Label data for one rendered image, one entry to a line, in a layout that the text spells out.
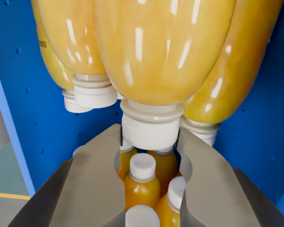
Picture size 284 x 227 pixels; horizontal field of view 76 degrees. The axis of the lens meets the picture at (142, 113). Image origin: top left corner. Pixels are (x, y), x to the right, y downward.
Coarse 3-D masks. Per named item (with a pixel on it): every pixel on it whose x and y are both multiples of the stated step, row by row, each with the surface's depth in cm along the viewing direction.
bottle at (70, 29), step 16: (48, 0) 11; (64, 0) 11; (80, 0) 11; (48, 16) 12; (64, 16) 11; (80, 16) 11; (48, 32) 13; (64, 32) 12; (80, 32) 12; (64, 48) 13; (80, 48) 12; (96, 48) 12; (64, 64) 14; (80, 64) 13; (96, 64) 13; (80, 80) 15; (96, 80) 15
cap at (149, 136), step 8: (128, 120) 11; (136, 120) 11; (176, 120) 11; (128, 128) 11; (136, 128) 11; (144, 128) 11; (152, 128) 11; (160, 128) 11; (168, 128) 11; (176, 128) 11; (128, 136) 11; (136, 136) 11; (144, 136) 11; (152, 136) 11; (160, 136) 11; (168, 136) 11; (176, 136) 12; (136, 144) 11; (144, 144) 11; (152, 144) 11; (160, 144) 11; (168, 144) 11
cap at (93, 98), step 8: (80, 88) 15; (88, 88) 15; (96, 88) 15; (104, 88) 15; (112, 88) 16; (80, 96) 16; (88, 96) 15; (96, 96) 15; (104, 96) 16; (112, 96) 16; (80, 104) 16; (88, 104) 16; (96, 104) 16; (104, 104) 16
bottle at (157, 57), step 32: (96, 0) 8; (128, 0) 7; (160, 0) 6; (192, 0) 7; (224, 0) 7; (96, 32) 9; (128, 32) 7; (160, 32) 7; (192, 32) 7; (224, 32) 8; (128, 64) 8; (160, 64) 8; (192, 64) 8; (128, 96) 10; (160, 96) 9
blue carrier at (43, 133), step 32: (0, 0) 16; (0, 32) 16; (32, 32) 20; (0, 64) 16; (32, 64) 20; (0, 96) 16; (32, 96) 21; (256, 96) 22; (32, 128) 22; (64, 128) 28; (96, 128) 34; (224, 128) 28; (256, 128) 22; (32, 160) 22; (256, 160) 22; (32, 192) 22
